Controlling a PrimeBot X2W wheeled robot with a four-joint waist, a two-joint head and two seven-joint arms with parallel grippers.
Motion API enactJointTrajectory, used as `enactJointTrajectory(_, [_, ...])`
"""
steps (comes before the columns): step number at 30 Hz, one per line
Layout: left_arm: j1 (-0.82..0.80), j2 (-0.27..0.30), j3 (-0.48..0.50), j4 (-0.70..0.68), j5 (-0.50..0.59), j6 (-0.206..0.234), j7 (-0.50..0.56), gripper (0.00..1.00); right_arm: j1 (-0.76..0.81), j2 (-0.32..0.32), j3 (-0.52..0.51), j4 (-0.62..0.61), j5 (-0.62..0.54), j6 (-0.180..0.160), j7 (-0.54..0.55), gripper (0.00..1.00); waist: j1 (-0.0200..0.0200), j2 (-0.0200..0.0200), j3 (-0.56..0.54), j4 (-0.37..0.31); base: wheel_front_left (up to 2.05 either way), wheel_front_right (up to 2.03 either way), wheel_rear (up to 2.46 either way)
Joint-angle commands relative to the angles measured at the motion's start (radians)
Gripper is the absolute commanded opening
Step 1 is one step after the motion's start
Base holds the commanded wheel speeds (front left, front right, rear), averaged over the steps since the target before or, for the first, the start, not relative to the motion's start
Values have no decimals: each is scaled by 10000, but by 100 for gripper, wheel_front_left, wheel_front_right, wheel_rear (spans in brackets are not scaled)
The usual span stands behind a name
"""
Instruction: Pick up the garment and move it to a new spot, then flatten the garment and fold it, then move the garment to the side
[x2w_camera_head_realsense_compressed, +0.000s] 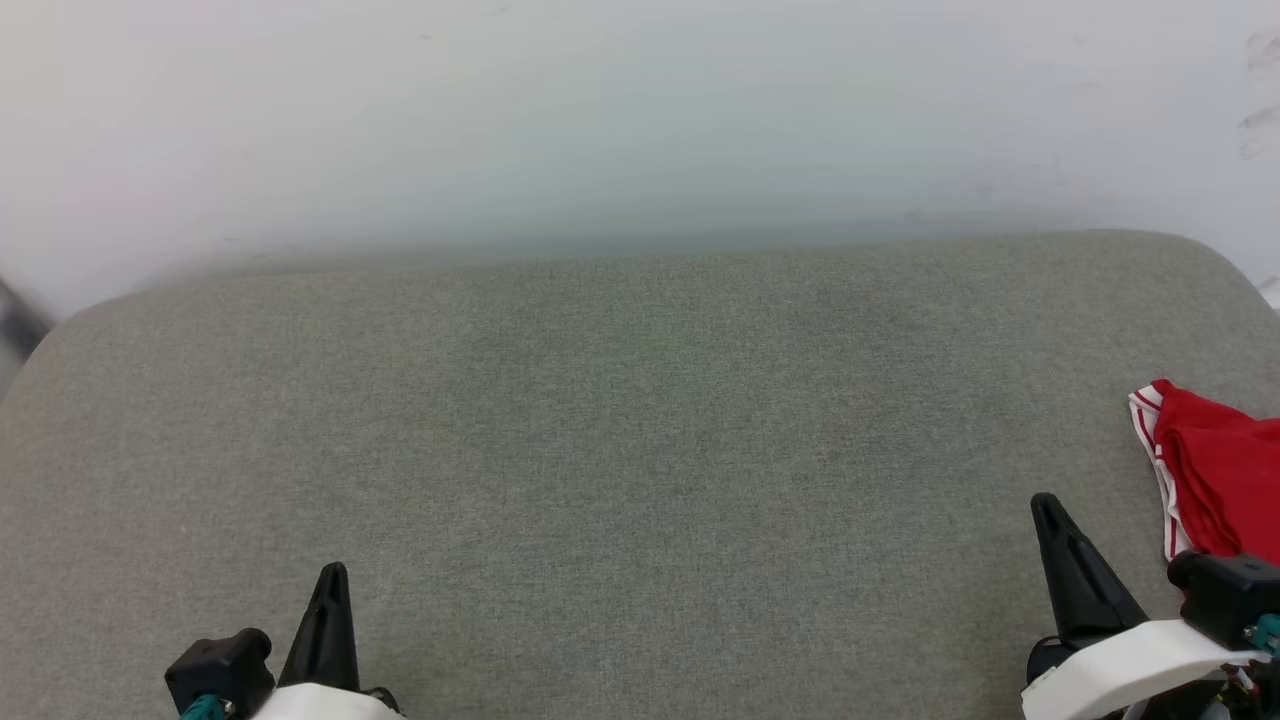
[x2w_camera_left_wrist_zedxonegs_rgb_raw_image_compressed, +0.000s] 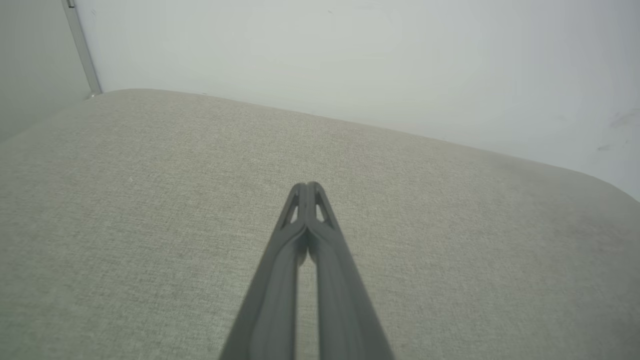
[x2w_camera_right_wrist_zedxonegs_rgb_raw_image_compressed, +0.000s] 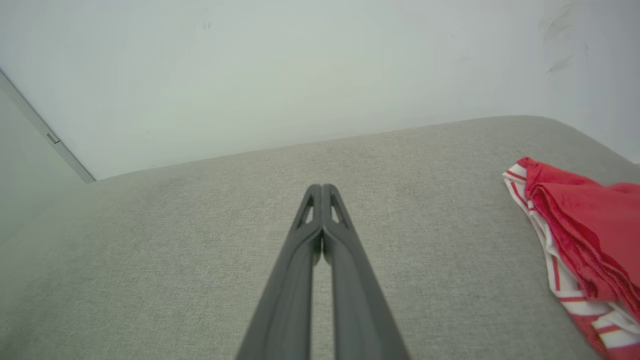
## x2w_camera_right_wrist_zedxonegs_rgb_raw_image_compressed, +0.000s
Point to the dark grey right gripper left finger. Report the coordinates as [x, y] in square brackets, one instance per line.
[285, 310]

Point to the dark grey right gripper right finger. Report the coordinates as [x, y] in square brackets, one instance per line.
[357, 310]

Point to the red and white jersey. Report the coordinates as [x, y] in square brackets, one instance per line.
[590, 225]

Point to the grey fabric sofa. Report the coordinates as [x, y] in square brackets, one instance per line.
[150, 275]

